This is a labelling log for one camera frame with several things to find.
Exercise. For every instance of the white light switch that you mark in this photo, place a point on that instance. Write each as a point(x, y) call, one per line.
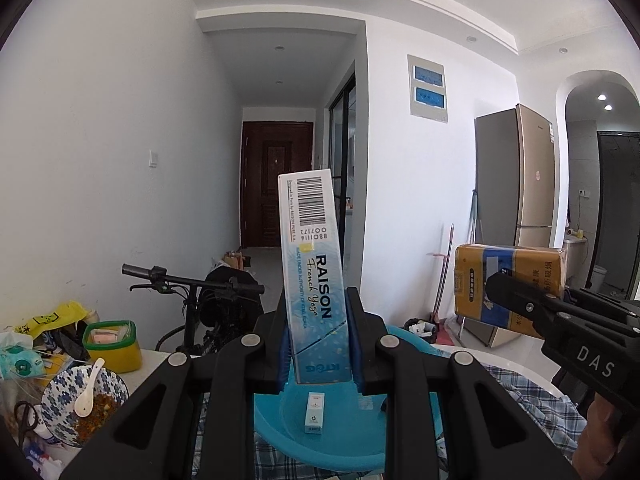
point(153, 158)

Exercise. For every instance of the red broom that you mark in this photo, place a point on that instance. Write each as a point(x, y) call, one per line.
point(445, 270)

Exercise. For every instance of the blue plaid shirt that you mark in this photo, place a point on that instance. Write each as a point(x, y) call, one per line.
point(525, 410)

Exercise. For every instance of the brown entrance door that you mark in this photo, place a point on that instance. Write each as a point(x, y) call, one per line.
point(272, 185)

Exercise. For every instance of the blue white long carton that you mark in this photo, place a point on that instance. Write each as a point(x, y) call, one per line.
point(315, 270)

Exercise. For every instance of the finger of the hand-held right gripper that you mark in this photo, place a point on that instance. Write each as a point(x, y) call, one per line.
point(520, 300)
point(610, 310)

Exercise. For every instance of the black bicycle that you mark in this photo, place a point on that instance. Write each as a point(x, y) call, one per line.
point(165, 277)

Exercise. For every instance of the white appliance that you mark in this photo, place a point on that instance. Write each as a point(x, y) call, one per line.
point(575, 260)

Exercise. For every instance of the grey wall panel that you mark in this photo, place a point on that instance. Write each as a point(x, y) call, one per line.
point(427, 87)

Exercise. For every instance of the light teal small carton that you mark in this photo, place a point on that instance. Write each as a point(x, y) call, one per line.
point(314, 412)

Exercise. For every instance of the black scissors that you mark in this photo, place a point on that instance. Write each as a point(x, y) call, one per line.
point(25, 420)

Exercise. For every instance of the bin with black liner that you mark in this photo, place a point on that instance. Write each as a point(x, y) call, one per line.
point(420, 330)

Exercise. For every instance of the dark glass door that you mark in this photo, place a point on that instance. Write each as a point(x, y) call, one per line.
point(620, 210)

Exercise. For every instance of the white round desktop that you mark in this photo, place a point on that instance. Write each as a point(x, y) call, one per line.
point(147, 370)

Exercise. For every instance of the gold refrigerator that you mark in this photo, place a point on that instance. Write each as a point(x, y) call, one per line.
point(510, 175)

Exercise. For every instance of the green tissue pack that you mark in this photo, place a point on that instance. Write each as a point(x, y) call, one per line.
point(20, 362)

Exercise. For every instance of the person's right hand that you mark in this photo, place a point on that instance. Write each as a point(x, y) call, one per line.
point(607, 440)

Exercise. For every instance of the yellow plastic bag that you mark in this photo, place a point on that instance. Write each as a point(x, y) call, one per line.
point(50, 316)

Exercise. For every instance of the yellow container green lid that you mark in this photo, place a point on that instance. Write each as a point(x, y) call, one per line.
point(117, 355)

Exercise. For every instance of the blue floral bowl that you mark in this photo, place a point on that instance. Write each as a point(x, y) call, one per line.
point(57, 395)

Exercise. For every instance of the black bag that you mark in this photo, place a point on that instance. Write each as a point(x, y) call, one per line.
point(225, 305)

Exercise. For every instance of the yellow cardboard box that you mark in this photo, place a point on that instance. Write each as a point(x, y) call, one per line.
point(510, 285)

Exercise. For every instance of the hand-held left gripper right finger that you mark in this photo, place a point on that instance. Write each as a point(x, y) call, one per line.
point(356, 362)

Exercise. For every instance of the black framed glass door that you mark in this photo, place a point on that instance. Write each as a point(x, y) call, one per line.
point(342, 125)

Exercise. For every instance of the white ceramic spoon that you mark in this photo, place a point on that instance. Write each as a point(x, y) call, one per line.
point(87, 395)

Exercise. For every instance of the brown paper bag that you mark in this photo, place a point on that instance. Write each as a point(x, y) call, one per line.
point(235, 260)

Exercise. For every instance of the blue plastic basin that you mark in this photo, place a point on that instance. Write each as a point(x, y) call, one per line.
point(345, 427)

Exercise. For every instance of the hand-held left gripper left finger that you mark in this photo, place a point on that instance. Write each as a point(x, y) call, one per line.
point(283, 362)

